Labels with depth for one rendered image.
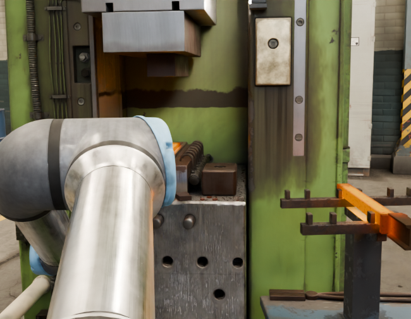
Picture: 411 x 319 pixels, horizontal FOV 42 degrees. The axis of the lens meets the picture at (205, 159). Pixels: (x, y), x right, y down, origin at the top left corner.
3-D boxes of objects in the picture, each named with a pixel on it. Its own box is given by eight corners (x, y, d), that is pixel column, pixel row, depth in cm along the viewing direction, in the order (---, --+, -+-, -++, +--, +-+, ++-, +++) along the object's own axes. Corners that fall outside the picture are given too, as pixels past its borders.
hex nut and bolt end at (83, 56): (88, 77, 147) (86, 51, 146) (78, 78, 148) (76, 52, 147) (91, 77, 150) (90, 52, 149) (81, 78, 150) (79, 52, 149)
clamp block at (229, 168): (236, 196, 135) (236, 170, 134) (202, 195, 135) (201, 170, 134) (237, 186, 146) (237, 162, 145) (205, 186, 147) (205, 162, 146)
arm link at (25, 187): (-56, 191, 60) (35, 290, 104) (45, 188, 61) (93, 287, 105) (-43, 102, 65) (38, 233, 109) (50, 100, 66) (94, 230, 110)
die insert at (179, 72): (175, 76, 141) (174, 52, 140) (147, 76, 142) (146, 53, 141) (188, 76, 171) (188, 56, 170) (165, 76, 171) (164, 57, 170)
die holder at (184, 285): (245, 376, 135) (245, 202, 128) (96, 371, 139) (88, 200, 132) (247, 289, 190) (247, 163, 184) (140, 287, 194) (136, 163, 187)
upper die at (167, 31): (184, 51, 130) (184, 10, 129) (103, 52, 132) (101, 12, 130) (200, 56, 171) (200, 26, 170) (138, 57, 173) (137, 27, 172)
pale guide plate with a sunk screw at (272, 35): (290, 84, 141) (291, 17, 138) (255, 85, 142) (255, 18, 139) (289, 84, 143) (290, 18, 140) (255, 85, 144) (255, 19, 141)
